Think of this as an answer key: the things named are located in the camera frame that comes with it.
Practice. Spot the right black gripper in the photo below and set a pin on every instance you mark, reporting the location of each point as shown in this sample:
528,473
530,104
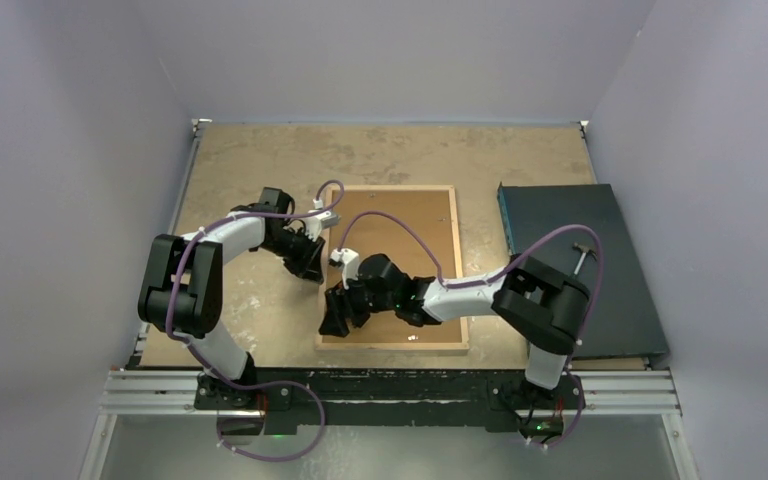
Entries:
336,321

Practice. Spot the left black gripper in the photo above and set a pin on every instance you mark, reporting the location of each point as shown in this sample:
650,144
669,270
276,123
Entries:
308,264

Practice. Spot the wooden picture frame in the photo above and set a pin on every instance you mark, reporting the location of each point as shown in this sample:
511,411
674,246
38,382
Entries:
460,232

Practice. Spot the brown backing board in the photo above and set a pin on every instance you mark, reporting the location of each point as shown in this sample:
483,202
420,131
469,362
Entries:
417,238

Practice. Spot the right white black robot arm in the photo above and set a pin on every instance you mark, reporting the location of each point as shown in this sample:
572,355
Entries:
544,305

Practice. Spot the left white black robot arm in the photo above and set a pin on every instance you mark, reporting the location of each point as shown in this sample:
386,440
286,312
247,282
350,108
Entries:
182,289

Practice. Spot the small hammer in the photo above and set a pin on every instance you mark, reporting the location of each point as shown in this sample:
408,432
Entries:
585,252

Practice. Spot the dark blue book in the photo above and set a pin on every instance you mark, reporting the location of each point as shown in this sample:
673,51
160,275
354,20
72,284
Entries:
625,322

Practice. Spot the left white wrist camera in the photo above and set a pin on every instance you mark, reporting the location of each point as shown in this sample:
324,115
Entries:
322,218

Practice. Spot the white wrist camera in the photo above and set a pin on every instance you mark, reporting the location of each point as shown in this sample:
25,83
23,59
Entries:
347,261
322,218

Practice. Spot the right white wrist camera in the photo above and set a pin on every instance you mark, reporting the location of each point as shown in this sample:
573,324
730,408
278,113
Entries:
347,261

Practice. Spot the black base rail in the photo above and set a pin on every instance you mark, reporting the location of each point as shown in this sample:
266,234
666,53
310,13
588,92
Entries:
498,400

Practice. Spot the aluminium frame rails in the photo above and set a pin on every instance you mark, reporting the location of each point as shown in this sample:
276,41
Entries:
148,427

